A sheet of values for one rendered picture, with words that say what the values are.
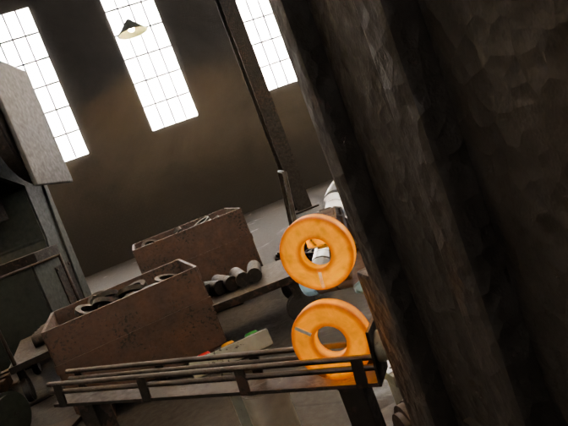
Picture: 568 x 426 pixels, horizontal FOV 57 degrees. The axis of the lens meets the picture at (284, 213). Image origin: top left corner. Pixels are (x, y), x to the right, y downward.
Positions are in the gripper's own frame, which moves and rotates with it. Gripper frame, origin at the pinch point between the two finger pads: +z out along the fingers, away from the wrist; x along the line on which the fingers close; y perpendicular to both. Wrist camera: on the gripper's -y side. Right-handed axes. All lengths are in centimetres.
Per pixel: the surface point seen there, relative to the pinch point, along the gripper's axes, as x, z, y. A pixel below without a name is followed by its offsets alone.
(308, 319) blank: -2.2, 7.6, -14.1
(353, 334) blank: 5.2, 6.4, -18.8
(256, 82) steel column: -286, -681, 333
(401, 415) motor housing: 7.1, -1.9, -36.7
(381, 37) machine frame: 34, 63, 9
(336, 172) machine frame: 22.1, 44.3, 3.8
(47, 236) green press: -410, -307, 110
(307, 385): -7.1, 5.6, -26.5
